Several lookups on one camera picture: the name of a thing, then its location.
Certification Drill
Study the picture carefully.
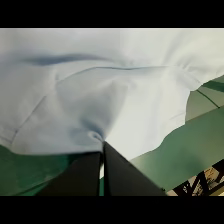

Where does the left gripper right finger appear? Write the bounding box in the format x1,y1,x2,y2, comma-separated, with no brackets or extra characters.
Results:
102,141,167,197

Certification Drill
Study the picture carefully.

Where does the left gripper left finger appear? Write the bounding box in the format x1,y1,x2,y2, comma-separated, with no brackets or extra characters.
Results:
37,151,103,197

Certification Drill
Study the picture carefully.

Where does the light blue T-shirt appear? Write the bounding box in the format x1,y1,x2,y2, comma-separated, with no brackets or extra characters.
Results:
0,28,224,162

